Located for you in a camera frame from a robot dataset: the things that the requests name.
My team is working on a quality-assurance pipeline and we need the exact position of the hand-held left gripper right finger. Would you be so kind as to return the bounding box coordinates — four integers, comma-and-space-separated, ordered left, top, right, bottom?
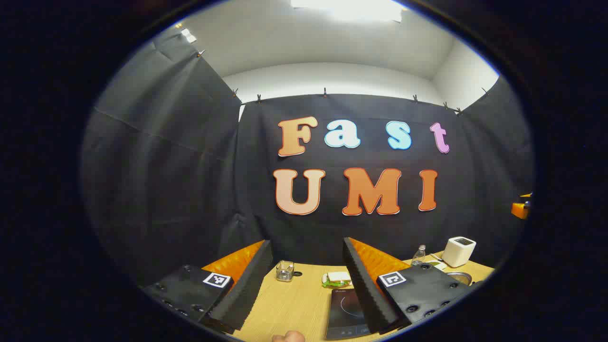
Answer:
342, 236, 475, 334

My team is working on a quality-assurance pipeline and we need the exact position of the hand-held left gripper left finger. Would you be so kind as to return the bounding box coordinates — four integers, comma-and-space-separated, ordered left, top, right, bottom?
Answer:
142, 239, 275, 334

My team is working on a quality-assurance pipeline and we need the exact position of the black induction cooktop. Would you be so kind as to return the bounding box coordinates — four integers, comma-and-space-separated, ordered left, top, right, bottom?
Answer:
325, 287, 376, 340

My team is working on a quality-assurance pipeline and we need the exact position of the sandwich with lettuce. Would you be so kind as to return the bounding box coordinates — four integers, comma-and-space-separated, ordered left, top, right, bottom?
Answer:
322, 271, 353, 289

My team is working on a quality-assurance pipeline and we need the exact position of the small glass cup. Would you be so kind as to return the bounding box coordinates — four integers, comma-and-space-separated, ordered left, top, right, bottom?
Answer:
276, 260, 295, 283

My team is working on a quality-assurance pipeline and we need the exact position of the white toaster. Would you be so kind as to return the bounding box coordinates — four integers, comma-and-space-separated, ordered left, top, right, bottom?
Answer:
442, 236, 477, 268

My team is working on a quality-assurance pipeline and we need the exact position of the black backdrop cloth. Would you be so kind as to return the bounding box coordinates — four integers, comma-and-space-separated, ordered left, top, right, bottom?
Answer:
81, 28, 535, 285

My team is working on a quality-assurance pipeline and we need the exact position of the row of black cloth clips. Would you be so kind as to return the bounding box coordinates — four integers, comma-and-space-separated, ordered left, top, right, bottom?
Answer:
196, 49, 490, 115

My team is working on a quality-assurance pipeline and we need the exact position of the ceiling light panel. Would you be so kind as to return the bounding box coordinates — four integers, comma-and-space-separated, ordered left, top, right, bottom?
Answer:
291, 0, 404, 22

